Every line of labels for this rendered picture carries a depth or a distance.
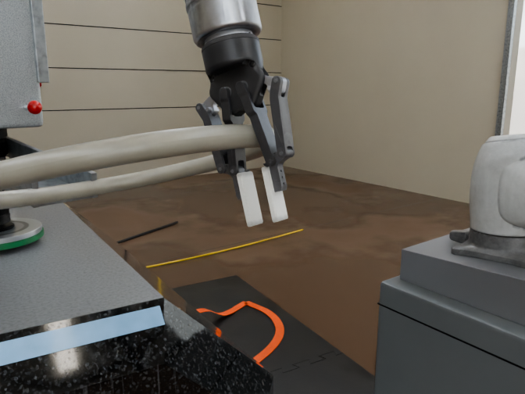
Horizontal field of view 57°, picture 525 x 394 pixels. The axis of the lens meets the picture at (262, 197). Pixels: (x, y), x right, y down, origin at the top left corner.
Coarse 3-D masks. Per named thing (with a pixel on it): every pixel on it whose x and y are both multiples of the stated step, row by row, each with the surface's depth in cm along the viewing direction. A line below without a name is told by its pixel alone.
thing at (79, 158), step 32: (192, 128) 54; (224, 128) 57; (32, 160) 49; (64, 160) 49; (96, 160) 50; (128, 160) 51; (192, 160) 94; (0, 192) 79; (32, 192) 84; (64, 192) 89; (96, 192) 93
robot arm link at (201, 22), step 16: (192, 0) 59; (208, 0) 58; (224, 0) 58; (240, 0) 58; (192, 16) 60; (208, 16) 58; (224, 16) 58; (240, 16) 58; (256, 16) 60; (192, 32) 61; (208, 32) 59; (224, 32) 59; (240, 32) 59; (256, 32) 62
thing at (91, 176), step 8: (8, 144) 123; (16, 144) 118; (24, 144) 116; (16, 152) 119; (24, 152) 116; (32, 152) 112; (64, 176) 101; (72, 176) 98; (80, 176) 96; (88, 176) 93; (96, 176) 93; (24, 184) 87; (32, 184) 85; (40, 184) 99; (48, 184) 99; (56, 184) 99; (64, 200) 90; (72, 200) 91
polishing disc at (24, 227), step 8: (16, 224) 128; (24, 224) 128; (32, 224) 128; (40, 224) 128; (0, 232) 121; (8, 232) 121; (16, 232) 121; (24, 232) 121; (32, 232) 122; (0, 240) 116; (8, 240) 117; (16, 240) 118
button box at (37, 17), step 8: (32, 0) 112; (40, 0) 113; (32, 8) 112; (40, 8) 113; (32, 16) 113; (40, 16) 114; (32, 24) 113; (40, 24) 114; (32, 32) 114; (40, 32) 114; (40, 40) 115; (40, 48) 115; (40, 56) 115; (40, 64) 115; (40, 72) 116; (40, 80) 116; (48, 80) 117
